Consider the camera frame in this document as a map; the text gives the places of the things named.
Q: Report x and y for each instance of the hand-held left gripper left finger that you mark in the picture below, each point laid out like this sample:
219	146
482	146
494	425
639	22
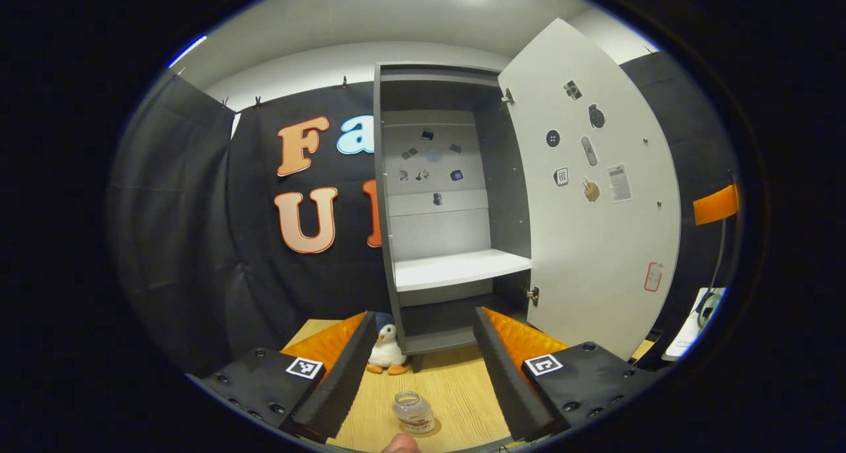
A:
344	380

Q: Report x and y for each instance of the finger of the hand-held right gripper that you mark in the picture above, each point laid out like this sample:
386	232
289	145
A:
714	206

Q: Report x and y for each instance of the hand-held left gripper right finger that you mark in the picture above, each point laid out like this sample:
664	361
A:
509	380

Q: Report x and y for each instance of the clear plastic bottle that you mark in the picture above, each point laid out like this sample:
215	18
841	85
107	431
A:
414	416

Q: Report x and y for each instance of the white cabinet door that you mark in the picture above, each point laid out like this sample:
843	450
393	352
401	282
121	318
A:
595	254

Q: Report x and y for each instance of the metal cabinet hinge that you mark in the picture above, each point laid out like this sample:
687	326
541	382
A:
507	97
533	296

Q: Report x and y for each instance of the penguin plush toy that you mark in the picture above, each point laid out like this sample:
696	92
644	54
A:
386	350

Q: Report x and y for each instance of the white flat board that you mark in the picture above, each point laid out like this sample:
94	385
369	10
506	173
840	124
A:
687	334

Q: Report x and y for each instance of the black backdrop cloth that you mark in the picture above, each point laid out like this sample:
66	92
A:
198	241

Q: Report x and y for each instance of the ceiling light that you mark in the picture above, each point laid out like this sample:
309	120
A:
187	51

